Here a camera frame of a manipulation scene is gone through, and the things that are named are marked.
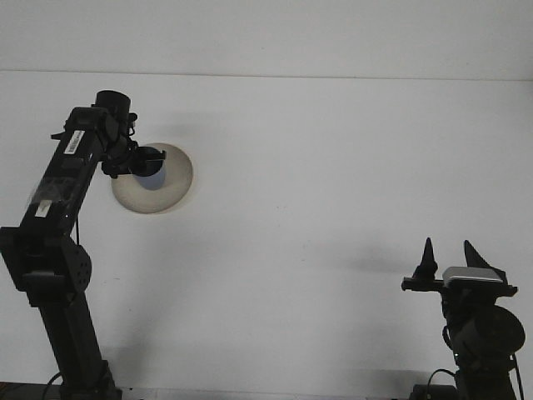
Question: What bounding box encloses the pale blue cup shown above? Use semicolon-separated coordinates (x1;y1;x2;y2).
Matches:
132;160;167;193

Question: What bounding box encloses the pale round plate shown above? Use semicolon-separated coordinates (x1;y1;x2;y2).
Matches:
111;142;195;216

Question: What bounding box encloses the dark brown base panel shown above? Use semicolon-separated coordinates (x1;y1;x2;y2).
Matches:
0;380;59;400

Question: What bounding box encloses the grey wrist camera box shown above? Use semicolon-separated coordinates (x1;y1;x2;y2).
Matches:
441;266;506;288

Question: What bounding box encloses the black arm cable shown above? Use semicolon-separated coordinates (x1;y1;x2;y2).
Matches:
427;356;522;400
43;210;82;393

